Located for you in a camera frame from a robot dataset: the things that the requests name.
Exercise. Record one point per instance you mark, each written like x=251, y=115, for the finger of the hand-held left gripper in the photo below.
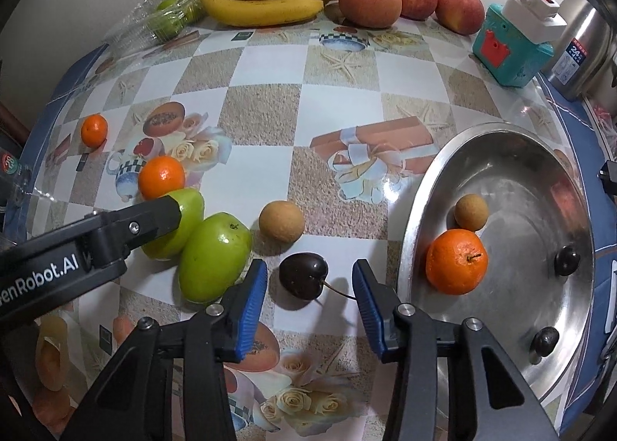
x=149, y=216

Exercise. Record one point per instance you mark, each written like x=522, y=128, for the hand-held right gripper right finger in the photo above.
x=369, y=311

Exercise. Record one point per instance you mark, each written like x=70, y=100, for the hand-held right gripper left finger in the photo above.
x=250, y=311

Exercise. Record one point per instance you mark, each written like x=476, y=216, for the green jujube fruit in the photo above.
x=190, y=214
x=214, y=257

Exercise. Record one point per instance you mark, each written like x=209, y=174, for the dark cherry with stem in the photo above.
x=303, y=274

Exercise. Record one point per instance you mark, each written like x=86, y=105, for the large orange mandarin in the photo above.
x=456, y=261

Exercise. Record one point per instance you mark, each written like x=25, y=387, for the small orange mandarin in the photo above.
x=94, y=130

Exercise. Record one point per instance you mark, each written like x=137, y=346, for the brown longan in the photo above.
x=282, y=221
x=471, y=212

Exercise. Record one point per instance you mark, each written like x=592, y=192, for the stainless steel basin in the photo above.
x=520, y=209

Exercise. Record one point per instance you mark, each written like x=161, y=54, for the medium orange mandarin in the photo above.
x=161, y=176

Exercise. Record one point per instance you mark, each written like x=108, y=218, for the glass mug with red logo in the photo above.
x=9, y=166

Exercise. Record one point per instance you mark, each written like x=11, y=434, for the brown wooden board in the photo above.
x=9, y=120

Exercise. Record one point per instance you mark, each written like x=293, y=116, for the clear plastic clamshell box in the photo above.
x=130, y=31

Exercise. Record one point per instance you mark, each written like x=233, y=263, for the printed checkered tablecloth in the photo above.
x=270, y=69

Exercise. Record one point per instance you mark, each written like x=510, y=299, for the small packed green fruit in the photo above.
x=166, y=25
x=195, y=11
x=168, y=3

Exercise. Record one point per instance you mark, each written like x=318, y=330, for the small black object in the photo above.
x=608, y=175

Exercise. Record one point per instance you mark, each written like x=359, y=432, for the teal toy box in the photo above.
x=511, y=55

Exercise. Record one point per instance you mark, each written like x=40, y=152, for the pink packet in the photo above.
x=606, y=118

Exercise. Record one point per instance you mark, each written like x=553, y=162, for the stainless steel kettle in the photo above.
x=588, y=36

